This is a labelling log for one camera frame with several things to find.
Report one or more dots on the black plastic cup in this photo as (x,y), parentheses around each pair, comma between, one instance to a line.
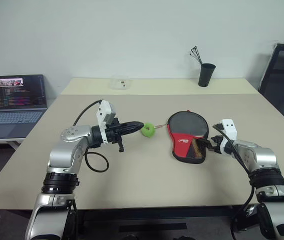
(206,75)

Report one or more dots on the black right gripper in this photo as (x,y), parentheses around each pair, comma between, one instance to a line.
(215,143)

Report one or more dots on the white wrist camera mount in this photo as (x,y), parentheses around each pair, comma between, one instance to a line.
(229,127)
(104,108)

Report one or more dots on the green ball toy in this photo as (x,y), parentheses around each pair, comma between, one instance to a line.
(151,133)

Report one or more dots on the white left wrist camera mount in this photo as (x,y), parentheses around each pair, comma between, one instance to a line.
(104,108)

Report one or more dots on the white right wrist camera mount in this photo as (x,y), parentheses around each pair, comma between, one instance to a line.
(229,127)

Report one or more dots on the clear plastic box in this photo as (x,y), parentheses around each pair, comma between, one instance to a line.
(116,83)

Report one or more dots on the grey open laptop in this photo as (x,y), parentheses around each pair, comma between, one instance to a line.
(11,120)

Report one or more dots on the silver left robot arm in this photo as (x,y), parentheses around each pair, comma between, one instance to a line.
(64,155)

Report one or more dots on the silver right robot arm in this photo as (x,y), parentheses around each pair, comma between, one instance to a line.
(264,155)

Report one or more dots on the dark rounded shape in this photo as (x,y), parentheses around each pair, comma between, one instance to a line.
(184,238)
(129,237)

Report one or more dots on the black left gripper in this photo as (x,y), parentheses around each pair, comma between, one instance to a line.
(113,132)

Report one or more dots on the red black paddle case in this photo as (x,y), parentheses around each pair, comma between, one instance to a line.
(179,150)

